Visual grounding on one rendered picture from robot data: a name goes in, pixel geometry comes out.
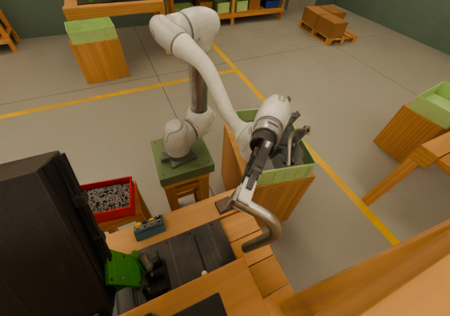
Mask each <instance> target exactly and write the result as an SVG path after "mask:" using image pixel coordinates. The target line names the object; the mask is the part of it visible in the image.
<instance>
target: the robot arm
mask: <svg viewBox="0 0 450 316"><path fill-rule="evenodd" d="M149 29H150V30H151V35H152V36H153V38H154V39H155V41H156V42H157V43H158V44H159V45H160V46H161V47H162V48H163V49H164V50H166V51H167V52H169V53H170V54H172V55H174V56H175V57H176V58H179V59H181V60H183V61H185V62H187V63H188V67H189V78H190V99H191V106H190V107H189V108H188V110H187V114H186V117H185V119H184V120H180V119H172V120H170V121H168V122H167V123H166V124H165V126H164V128H163V142H164V145H165V149H163V150H162V152H163V154H164V155H165V156H163V157H162V158H160V160H161V162H162V163H163V162H166V161H169V162H170V164H171V168H172V169H175V168H176V167H178V166H180V165H182V164H184V163H186V162H188V161H191V160H192V159H197V155H196V154H195V153H194V152H193V151H192V150H191V148H190V147H191V146H192V145H193V143H194V142H195V141H196V140H197V139H199V138H200V137H203V136H204V135H205V134H206V133H208V132H209V131H211V130H212V129H213V128H214V126H215V124H216V122H217V116H216V113H215V112H214V110H213V109H211V108H210V107H209V106H208V89H209V91H210V93H211V95H212V97H213V99H214V101H215V103H216V106H217V107H218V110H219V111H220V114H221V115H222V118H223V119H224V121H225V123H226V124H227V125H228V127H229V128H230V129H231V131H232V132H233V133H234V134H235V137H236V142H237V144H238V146H239V149H240V154H241V157H242V158H243V159H244V160H245V161H247V162H248V163H247V164H246V169H245V171H244V174H243V176H242V179H241V181H240V184H239V186H240V187H241V188H240V191H239V194H238V197H237V201H238V202H240V203H242V204H244V205H246V206H249V205H250V201H251V199H252V195H253V193H254V189H255V187H256V183H257V180H258V178H259V175H261V174H262V173H263V169H264V166H265V163H266V161H267V158H268V156H269V155H272V154H273V153H274V151H275V147H276V146H277V145H278V144H279V143H280V140H281V136H282V134H283V131H284V130H285V128H286V126H287V124H288V122H289V117H290V113H291V107H290V104H289V100H288V99H287V98H285V97H284V96H281V95H279V94H273V95H271V96H269V97H268V98H267V99H266V100H265V101H264V102H263V103H262V105H261V107H260V109H259V110H258V112H257V114H256V117H255V120H254V122H250V123H246V122H244V121H242V120H241V119H240V118H239V117H238V116H237V115H236V113H235V112H234V109H233V107H232V105H231V103H230V100H229V97H228V95H227V93H226V90H225V88H224V85H223V83H222V81H221V79H220V76H219V74H218V72H217V70H216V68H215V66H214V64H213V63H212V61H211V59H209V57H208V52H209V51H210V48H211V47H212V43H213V41H214V38H215V35H216V34H217V33H218V31H219V29H220V18H219V16H218V14H217V13H216V12H215V11H214V10H213V9H210V8H208V7H204V6H195V7H189V8H187V9H183V10H181V11H178V12H176V13H171V14H167V15H163V14H160V15H154V16H153V17H152V18H151V20H150V22H149ZM255 180H256V181H255Z"/></svg>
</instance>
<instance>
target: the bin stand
mask: <svg viewBox="0 0 450 316"><path fill-rule="evenodd" d="M133 183H134V184H136V186H135V214H136V215H135V216H130V217H126V218H121V219H117V220H111V221H107V222H102V223H98V227H99V228H100V231H101V230H103V231H104V232H108V233H109V234H112V233H114V232H118V231H119V229H118V227H120V226H124V225H125V224H129V223H131V222H134V221H136V223H137V222H142V221H143V220H148V219H149V218H152V216H151V214H150V212H149V210H148V208H147V206H146V204H145V202H144V200H143V198H142V195H141V193H140V191H139V189H138V187H137V183H136V181H133Z"/></svg>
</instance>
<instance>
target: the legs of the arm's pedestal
mask: <svg viewBox="0 0 450 316"><path fill-rule="evenodd" d="M164 190H165V194H166V196H167V200H168V202H169V206H170V209H171V211H175V210H178V209H180V206H179V202H178V199H179V198H182V197H185V196H187V195H191V194H194V199H195V202H200V201H202V200H205V199H208V198H209V176H208V177H204V178H201V179H197V180H195V181H191V182H188V183H185V184H181V185H178V186H175V187H171V188H169V189H164Z"/></svg>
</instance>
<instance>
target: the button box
mask: <svg viewBox="0 0 450 316"><path fill-rule="evenodd" d="M153 219H154V220H153V221H149V219H148V220H147V223H145V224H143V223H142V222H141V225H140V226H137V227H136V226H135V225H134V235H135V238H136V240H137V242H139V241H141V240H144V239H146V238H149V237H152V236H154V235H156V234H160V233H162V232H164V231H166V228H165V223H164V220H163V216H162V215H160V218H159V219H156V218H155V217H154V218H153ZM158 220H161V221H160V222H159V223H157V221H158ZM151 223H154V224H153V225H150V224H151ZM143 226H147V227H146V228H144V227H143ZM137 228H140V229H139V230H136V229H137Z"/></svg>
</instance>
